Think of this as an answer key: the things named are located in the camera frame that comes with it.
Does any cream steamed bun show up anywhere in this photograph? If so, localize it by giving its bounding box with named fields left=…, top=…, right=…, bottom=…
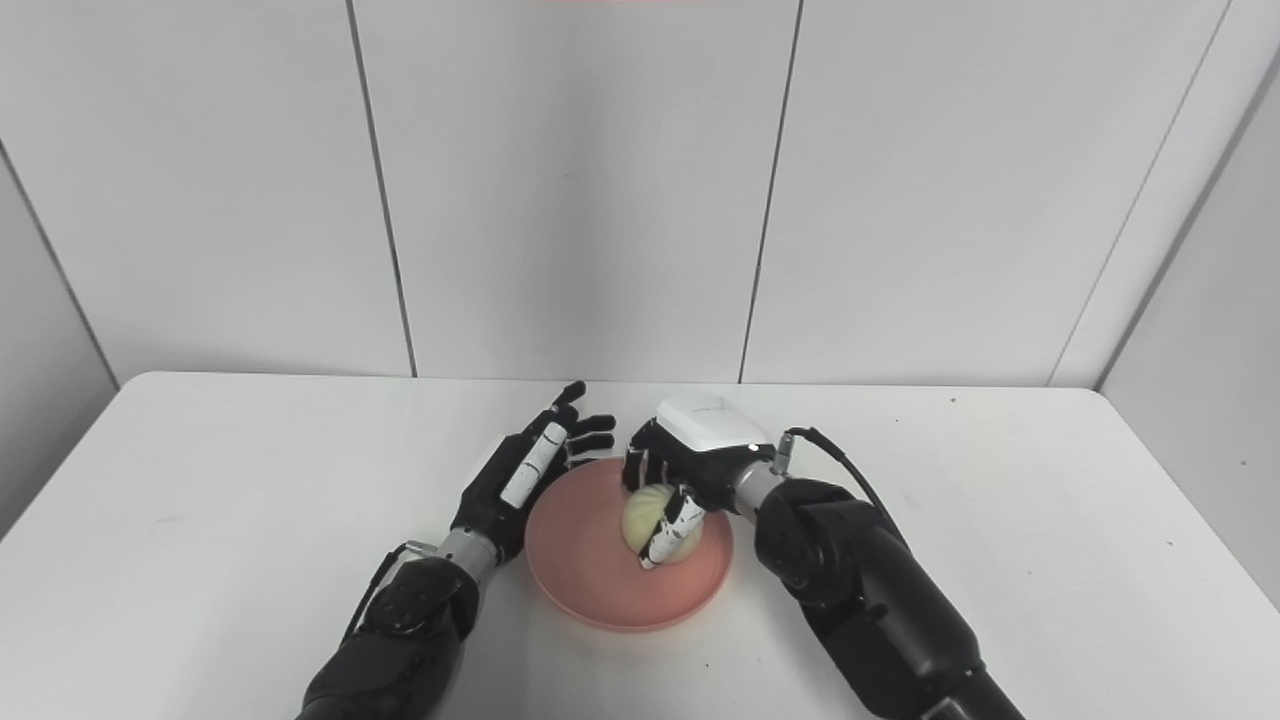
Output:
left=621, top=483, right=705, bottom=566

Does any pink round plate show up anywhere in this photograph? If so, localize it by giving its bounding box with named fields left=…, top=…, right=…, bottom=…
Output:
left=524, top=456, right=735, bottom=633

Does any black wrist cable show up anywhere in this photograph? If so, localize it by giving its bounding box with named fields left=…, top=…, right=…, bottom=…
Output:
left=772, top=426, right=911, bottom=546
left=340, top=541, right=438, bottom=646

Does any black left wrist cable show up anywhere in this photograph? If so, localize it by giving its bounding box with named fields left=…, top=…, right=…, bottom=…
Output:
left=340, top=541, right=438, bottom=646

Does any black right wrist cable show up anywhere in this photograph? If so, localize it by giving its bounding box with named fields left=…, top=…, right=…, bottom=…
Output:
left=772, top=426, right=911, bottom=546

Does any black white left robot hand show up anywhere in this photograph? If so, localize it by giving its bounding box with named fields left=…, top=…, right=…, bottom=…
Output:
left=449, top=380, right=618, bottom=566

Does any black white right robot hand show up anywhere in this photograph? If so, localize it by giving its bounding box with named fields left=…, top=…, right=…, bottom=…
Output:
left=621, top=393, right=777, bottom=571

